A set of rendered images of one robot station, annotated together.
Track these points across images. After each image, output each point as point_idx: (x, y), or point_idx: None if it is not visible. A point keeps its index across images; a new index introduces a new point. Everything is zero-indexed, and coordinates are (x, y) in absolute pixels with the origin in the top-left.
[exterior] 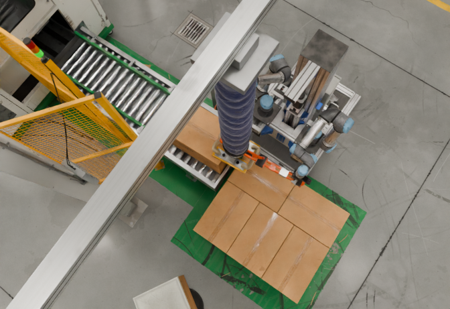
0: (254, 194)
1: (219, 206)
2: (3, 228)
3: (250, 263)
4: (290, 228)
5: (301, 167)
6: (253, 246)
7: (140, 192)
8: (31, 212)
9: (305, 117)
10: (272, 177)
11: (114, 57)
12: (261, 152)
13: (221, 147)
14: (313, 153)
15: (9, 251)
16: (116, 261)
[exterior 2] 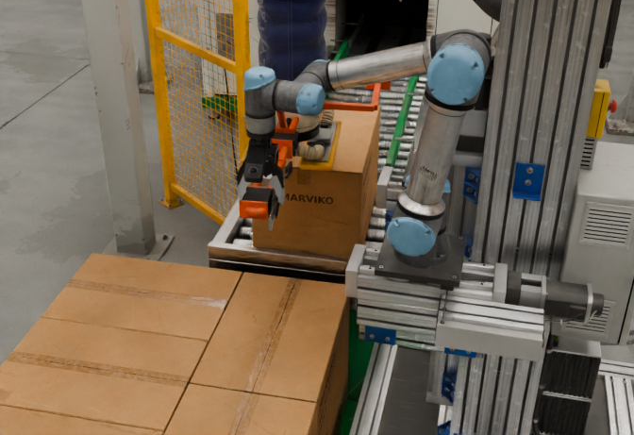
0: (225, 325)
1: (168, 276)
2: (57, 142)
3: (18, 365)
4: (150, 426)
5: (262, 68)
6: (71, 359)
7: (177, 254)
8: (91, 157)
9: (472, 201)
10: (293, 347)
11: (410, 79)
12: (375, 376)
13: (298, 157)
14: (383, 266)
15: (17, 155)
16: (15, 262)
